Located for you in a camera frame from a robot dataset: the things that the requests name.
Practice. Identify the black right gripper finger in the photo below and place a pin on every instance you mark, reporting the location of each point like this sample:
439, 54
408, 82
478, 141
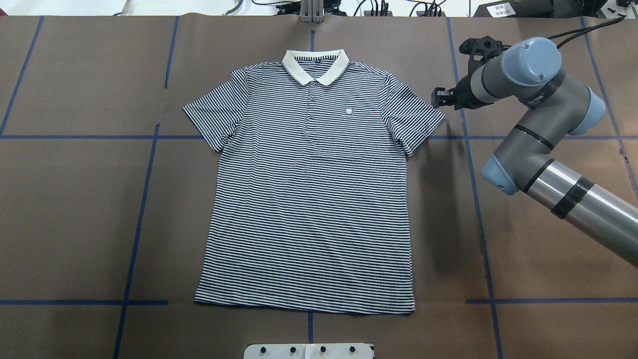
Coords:
441, 97

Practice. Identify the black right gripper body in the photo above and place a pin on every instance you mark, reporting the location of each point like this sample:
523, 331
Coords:
464, 94

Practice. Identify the navy white striped polo shirt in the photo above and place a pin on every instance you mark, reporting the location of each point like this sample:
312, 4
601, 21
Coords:
310, 208

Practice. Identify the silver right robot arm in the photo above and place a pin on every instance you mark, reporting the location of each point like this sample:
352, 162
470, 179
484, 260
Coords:
557, 106

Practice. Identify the black box with label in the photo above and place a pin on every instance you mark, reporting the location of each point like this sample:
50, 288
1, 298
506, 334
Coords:
515, 8

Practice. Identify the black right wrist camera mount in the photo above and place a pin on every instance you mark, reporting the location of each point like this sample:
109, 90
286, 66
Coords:
486, 47

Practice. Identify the aluminium frame post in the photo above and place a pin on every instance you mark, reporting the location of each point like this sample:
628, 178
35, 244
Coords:
312, 11

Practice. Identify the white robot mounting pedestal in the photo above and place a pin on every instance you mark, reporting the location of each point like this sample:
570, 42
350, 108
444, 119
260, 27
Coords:
310, 351

